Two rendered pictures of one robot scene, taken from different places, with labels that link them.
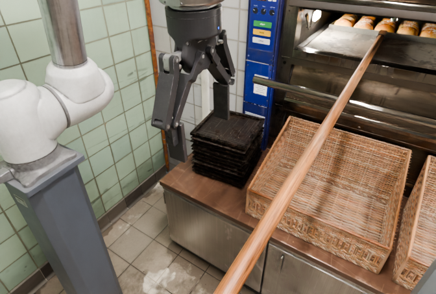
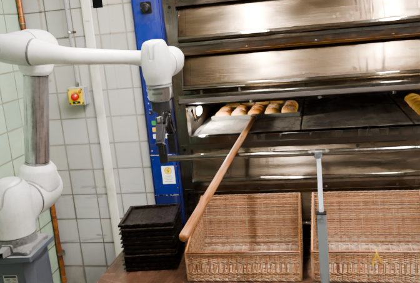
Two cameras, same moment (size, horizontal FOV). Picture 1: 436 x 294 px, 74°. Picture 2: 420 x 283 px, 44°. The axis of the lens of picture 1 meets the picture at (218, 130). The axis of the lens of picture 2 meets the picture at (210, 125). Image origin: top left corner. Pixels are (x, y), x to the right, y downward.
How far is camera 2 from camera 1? 1.48 m
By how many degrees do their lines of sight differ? 29
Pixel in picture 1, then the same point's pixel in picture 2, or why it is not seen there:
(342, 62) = (229, 139)
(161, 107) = (159, 135)
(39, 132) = (32, 210)
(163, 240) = not seen: outside the picture
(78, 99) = (49, 188)
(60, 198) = (42, 272)
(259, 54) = not seen: hidden behind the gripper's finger
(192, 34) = (165, 109)
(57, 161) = (39, 238)
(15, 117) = (22, 198)
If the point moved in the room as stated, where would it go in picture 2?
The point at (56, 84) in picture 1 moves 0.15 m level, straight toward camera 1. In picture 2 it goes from (34, 178) to (56, 182)
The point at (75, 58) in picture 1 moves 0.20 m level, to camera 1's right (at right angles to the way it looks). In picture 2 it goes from (46, 157) to (95, 148)
